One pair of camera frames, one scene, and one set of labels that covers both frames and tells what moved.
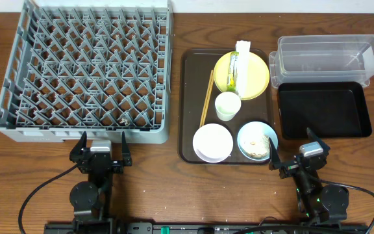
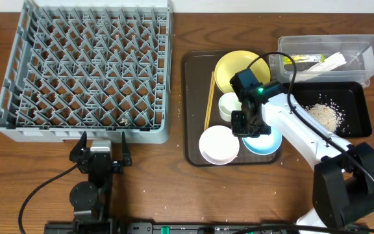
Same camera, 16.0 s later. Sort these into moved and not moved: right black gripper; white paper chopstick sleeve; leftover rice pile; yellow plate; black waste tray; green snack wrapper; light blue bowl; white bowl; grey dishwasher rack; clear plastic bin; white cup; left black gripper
Moved: light blue bowl; right black gripper; white paper chopstick sleeve; green snack wrapper; white bowl; leftover rice pile
Not moved: white cup; clear plastic bin; grey dishwasher rack; left black gripper; yellow plate; black waste tray
